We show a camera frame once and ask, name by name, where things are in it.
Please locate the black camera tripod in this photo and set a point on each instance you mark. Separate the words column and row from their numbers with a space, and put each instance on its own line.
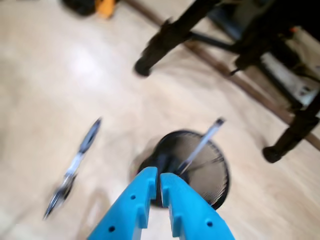
column 172, row 37

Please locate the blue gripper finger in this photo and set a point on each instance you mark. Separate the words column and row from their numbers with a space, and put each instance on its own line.
column 192, row 215
column 130, row 210

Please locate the black mesh pen holder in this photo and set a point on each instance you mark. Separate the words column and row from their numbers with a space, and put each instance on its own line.
column 212, row 175

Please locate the clear pen with black cap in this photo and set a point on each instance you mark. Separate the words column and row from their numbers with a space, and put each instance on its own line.
column 207, row 137

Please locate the orange joy-con controller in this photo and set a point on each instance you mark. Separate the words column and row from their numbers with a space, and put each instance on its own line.
column 106, row 8

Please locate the clear pen with grey grip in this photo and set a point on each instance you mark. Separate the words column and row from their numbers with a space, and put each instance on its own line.
column 82, row 150

